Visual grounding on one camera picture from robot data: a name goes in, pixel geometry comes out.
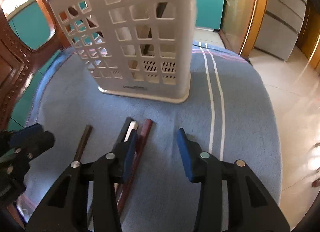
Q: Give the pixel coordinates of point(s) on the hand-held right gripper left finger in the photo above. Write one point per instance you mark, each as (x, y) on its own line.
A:
(130, 154)

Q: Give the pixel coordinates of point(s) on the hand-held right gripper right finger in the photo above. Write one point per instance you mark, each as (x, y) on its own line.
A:
(186, 157)

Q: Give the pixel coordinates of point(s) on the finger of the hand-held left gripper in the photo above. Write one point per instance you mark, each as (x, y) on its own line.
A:
(42, 142)
(26, 134)

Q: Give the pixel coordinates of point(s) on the white chopstick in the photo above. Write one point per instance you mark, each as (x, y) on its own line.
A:
(132, 129)

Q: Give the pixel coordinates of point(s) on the black chopstick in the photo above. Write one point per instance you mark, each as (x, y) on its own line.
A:
(125, 127)

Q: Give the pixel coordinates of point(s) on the dark brown chopstick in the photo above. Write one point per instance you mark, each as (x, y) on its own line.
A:
(83, 142)

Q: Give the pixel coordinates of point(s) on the white perforated utensil basket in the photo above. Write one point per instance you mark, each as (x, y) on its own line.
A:
(182, 46)

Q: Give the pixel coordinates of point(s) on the blue plaid cloth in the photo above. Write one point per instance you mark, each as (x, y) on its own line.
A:
(237, 134)

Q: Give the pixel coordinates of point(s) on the teal base cabinets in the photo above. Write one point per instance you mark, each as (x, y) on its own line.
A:
(210, 1)

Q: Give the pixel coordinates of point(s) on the silver refrigerator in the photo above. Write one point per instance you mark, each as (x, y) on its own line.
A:
(280, 29)

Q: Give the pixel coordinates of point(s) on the wood-framed sliding glass door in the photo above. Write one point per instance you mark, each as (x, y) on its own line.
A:
(260, 9)

